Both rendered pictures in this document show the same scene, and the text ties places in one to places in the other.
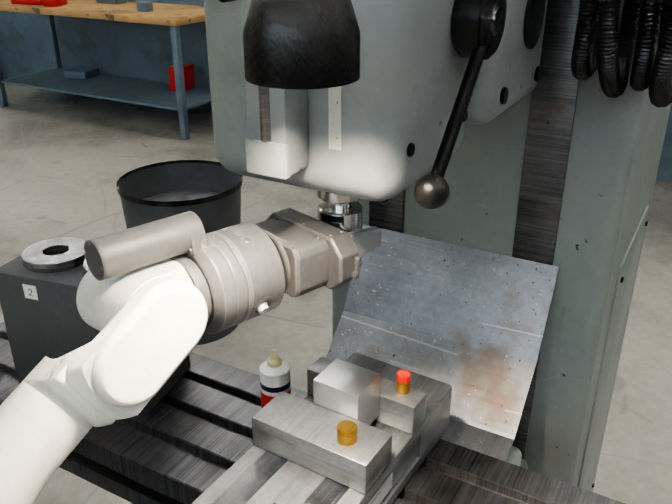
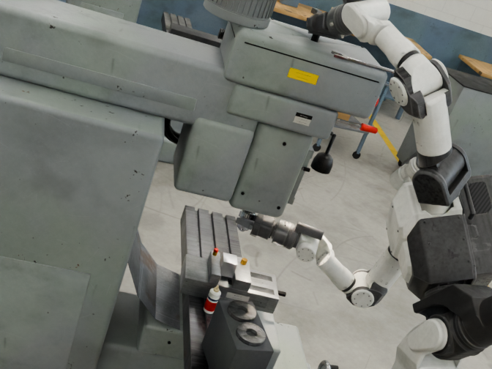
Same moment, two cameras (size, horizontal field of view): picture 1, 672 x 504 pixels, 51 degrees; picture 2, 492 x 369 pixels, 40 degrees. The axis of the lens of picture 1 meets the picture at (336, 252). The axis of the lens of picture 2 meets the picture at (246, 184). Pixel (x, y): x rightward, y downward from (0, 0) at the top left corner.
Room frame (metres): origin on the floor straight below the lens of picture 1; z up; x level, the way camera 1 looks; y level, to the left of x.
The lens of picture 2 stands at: (2.13, 1.41, 2.32)
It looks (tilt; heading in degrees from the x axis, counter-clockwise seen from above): 25 degrees down; 226
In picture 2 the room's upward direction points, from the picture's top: 20 degrees clockwise
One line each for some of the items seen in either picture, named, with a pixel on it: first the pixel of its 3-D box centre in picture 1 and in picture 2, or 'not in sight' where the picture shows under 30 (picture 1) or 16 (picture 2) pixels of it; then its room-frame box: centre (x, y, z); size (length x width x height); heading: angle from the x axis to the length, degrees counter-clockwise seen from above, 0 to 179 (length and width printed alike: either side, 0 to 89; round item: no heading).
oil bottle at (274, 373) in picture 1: (275, 384); (213, 298); (0.78, 0.08, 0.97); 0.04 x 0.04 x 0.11
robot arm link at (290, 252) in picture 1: (271, 263); (270, 229); (0.62, 0.06, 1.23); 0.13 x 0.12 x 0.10; 43
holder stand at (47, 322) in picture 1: (96, 318); (236, 345); (0.88, 0.34, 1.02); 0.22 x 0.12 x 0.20; 71
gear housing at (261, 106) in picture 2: not in sight; (277, 99); (0.72, -0.03, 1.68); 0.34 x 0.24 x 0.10; 151
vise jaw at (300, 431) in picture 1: (320, 439); (240, 273); (0.63, 0.02, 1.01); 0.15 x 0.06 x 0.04; 58
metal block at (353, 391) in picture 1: (346, 397); (228, 265); (0.68, -0.01, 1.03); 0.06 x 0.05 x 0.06; 58
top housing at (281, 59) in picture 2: not in sight; (300, 62); (0.69, -0.01, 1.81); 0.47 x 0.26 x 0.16; 151
